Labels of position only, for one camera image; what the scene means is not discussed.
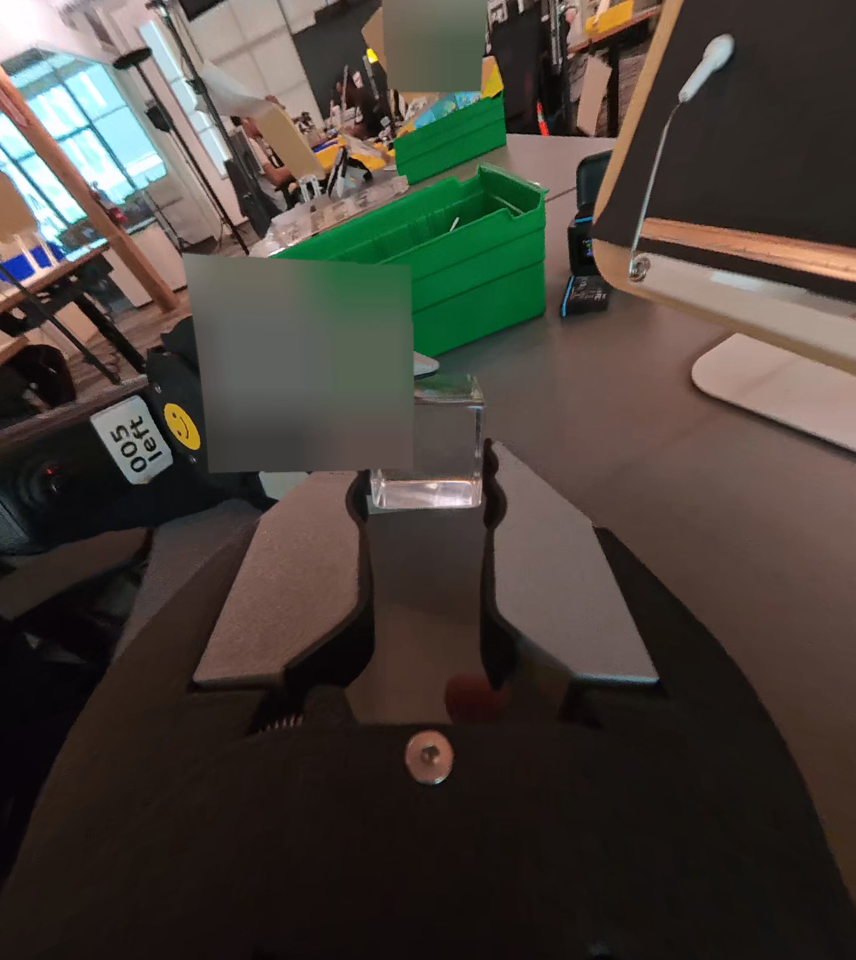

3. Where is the wooden post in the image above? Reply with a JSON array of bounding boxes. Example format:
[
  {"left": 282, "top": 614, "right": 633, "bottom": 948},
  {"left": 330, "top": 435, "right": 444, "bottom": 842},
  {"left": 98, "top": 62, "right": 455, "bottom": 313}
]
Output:
[{"left": 0, "top": 15, "right": 180, "bottom": 315}]

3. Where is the side desk with blue bins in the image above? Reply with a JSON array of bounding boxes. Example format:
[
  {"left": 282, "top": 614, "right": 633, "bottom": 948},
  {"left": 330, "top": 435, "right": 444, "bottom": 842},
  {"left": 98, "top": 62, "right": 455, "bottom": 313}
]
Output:
[{"left": 0, "top": 240, "right": 111, "bottom": 331}]

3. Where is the white foam board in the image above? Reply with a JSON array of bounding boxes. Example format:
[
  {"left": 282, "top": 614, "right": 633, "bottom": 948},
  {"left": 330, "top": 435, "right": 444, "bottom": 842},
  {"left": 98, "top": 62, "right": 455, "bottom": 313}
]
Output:
[{"left": 199, "top": 63, "right": 327, "bottom": 183}]

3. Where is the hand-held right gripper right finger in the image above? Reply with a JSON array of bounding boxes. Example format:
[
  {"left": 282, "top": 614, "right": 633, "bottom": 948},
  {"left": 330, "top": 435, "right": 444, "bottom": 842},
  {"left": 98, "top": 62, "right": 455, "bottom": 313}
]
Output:
[{"left": 480, "top": 440, "right": 661, "bottom": 695}]

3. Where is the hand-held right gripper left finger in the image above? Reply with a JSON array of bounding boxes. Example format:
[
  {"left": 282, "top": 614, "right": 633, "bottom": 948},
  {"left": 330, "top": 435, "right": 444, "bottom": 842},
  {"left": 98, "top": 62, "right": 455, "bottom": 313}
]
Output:
[{"left": 189, "top": 471, "right": 378, "bottom": 691}]

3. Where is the black battery blue edge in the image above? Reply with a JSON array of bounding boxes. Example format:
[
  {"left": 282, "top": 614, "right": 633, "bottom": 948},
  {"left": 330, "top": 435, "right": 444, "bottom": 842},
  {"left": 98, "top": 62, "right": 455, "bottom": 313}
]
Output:
[{"left": 559, "top": 273, "right": 611, "bottom": 321}]

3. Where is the small green plastic bin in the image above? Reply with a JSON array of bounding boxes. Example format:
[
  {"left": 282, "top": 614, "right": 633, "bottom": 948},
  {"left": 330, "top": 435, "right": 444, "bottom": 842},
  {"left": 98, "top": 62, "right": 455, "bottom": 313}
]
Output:
[{"left": 394, "top": 93, "right": 508, "bottom": 186}]

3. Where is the black light stand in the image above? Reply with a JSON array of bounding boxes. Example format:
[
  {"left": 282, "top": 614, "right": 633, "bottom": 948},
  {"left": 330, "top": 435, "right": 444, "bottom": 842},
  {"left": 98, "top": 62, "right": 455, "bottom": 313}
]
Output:
[{"left": 111, "top": 45, "right": 250, "bottom": 256}]

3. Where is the black office chair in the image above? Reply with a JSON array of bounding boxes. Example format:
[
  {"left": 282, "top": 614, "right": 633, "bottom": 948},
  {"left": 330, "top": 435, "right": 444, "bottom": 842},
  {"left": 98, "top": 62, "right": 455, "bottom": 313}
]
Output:
[{"left": 11, "top": 343, "right": 78, "bottom": 410}]

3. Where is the black charger with display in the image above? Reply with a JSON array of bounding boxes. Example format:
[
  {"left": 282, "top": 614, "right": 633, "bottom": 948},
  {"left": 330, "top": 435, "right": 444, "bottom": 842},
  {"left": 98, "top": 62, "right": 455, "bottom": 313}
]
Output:
[{"left": 566, "top": 150, "right": 616, "bottom": 280}]

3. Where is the wooden book stand white base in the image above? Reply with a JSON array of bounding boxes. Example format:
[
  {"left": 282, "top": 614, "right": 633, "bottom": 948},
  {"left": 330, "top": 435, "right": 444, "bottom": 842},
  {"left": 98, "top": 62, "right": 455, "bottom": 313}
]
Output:
[{"left": 591, "top": 0, "right": 856, "bottom": 474}]

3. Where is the clear acrylic cube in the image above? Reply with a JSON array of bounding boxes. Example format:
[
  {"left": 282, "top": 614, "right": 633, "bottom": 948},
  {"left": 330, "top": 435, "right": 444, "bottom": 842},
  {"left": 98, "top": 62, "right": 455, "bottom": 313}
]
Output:
[{"left": 368, "top": 372, "right": 487, "bottom": 511}]

